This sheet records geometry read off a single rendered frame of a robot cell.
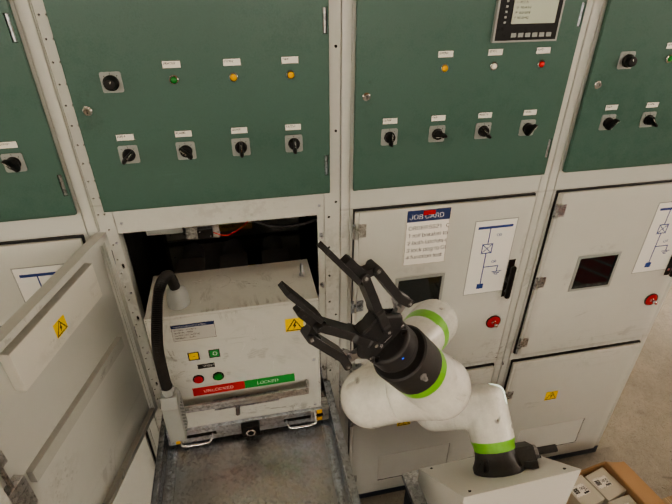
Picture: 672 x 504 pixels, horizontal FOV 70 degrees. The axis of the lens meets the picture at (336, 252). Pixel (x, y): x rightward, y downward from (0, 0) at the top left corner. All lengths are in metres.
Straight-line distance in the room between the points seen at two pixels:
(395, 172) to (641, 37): 0.78
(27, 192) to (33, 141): 0.14
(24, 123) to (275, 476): 1.22
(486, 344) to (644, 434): 1.47
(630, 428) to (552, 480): 1.77
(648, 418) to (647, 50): 2.23
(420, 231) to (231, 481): 0.99
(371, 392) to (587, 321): 1.50
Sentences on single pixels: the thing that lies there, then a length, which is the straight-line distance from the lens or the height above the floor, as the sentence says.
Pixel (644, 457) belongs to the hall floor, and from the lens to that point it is 3.18.
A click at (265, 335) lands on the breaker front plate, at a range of 1.47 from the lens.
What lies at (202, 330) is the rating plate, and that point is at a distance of 1.44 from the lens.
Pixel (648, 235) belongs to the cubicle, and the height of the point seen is 1.37.
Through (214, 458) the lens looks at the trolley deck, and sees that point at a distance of 1.75.
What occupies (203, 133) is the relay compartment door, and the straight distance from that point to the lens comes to 1.33.
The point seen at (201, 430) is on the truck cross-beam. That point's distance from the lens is 1.74.
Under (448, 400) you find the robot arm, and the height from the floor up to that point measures 1.66.
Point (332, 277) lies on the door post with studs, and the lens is 1.60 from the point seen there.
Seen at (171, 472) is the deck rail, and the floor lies 0.85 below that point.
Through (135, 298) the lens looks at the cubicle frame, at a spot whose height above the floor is 1.34.
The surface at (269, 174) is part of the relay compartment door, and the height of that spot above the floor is 1.72.
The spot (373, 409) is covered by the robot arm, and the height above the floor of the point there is 1.60.
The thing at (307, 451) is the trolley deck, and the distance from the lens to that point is 1.72.
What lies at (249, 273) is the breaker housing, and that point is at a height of 1.39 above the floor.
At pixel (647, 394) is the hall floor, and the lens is 3.53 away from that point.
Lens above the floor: 2.25
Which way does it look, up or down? 32 degrees down
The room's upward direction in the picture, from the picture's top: straight up
